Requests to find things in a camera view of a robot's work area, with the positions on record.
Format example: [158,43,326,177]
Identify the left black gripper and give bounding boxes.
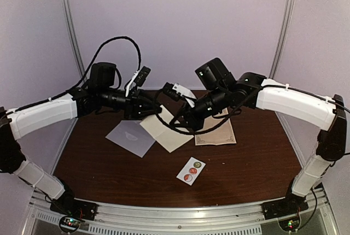
[99,87,162,120]

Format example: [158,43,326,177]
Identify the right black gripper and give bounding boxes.
[170,85,230,132]

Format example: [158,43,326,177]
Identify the pale blue envelope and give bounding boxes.
[106,120,155,158]

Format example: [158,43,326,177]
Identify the cream letter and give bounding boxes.
[140,115,194,152]

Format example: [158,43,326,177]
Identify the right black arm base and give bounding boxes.
[261,195,309,220]

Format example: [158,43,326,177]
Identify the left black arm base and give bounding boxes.
[50,195,97,221]

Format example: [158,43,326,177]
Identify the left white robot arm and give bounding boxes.
[1,62,162,215]

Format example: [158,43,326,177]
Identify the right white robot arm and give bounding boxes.
[171,58,347,214]

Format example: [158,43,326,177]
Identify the bordered certificate paper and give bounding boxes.
[195,108,237,146]

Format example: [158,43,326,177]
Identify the green round sticker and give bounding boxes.
[193,161,202,168]

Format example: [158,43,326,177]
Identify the orange round sticker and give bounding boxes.
[189,168,198,175]

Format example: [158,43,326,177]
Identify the white sticker sheet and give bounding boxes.
[176,157,206,186]

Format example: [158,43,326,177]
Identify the red white round sticker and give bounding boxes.
[183,174,193,182]

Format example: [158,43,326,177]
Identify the left circuit board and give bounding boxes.
[59,215,84,233]

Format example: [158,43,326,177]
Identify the circuit board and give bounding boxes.
[278,216,301,232]
[59,215,84,233]

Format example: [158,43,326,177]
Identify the right circuit board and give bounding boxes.
[278,216,301,232]

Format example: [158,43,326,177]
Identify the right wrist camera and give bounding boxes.
[162,83,197,108]

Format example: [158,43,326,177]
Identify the left black braided cable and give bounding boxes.
[73,36,143,88]

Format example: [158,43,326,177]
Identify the black braided cable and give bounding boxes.
[154,87,260,134]
[73,36,143,88]

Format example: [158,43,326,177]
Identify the right black braided cable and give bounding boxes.
[154,87,260,134]

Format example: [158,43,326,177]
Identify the aluminium front rail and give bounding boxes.
[20,187,340,234]

